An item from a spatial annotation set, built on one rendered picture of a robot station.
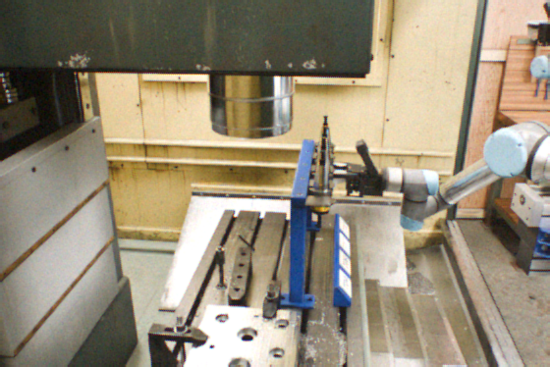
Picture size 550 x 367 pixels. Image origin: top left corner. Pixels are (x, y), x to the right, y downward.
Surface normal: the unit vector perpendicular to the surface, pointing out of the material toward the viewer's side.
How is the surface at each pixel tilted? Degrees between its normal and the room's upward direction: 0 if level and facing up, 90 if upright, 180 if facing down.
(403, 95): 89
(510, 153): 89
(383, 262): 24
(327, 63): 90
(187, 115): 89
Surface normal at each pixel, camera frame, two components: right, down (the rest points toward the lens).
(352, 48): -0.12, 0.38
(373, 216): -0.04, -0.69
